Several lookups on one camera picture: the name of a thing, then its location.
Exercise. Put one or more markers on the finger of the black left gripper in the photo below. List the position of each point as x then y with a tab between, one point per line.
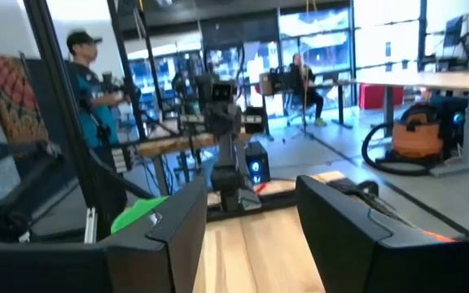
231	122
214	122

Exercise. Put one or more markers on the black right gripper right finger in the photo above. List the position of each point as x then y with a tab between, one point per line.
332	236

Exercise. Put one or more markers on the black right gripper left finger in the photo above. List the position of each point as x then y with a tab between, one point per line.
185	228

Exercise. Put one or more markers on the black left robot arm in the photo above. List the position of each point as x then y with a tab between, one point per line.
228	183

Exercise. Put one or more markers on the black computer tower blue lights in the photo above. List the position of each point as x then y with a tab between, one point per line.
257	163

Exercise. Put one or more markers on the wooden background table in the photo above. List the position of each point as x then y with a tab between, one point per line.
169	145

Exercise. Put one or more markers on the green plastic bucket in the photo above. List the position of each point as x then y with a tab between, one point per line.
137	211

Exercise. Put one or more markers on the person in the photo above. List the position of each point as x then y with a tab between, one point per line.
301	85
96	110

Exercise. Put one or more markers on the red box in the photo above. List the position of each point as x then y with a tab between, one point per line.
377	97

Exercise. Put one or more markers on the orange black shop vacuum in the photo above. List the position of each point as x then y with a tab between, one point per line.
415	138

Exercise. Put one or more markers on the dark computer tower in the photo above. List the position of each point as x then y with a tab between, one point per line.
454	130

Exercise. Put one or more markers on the black metal stand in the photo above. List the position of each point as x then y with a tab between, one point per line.
6	215

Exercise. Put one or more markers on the light wooden desk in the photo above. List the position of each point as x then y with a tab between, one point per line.
442	80

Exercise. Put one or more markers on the red yellow patterned cloth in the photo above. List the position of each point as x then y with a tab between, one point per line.
10	97

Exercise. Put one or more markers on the black computer monitor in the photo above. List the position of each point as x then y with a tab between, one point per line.
453	30

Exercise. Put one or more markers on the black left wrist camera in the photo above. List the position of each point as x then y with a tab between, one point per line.
223	91

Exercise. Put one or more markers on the black table edge frame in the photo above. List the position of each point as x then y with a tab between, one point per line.
279	201

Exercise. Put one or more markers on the silver aluminium bracket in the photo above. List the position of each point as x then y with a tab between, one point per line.
90	226

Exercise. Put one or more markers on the black rig frame post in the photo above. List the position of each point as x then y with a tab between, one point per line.
65	101

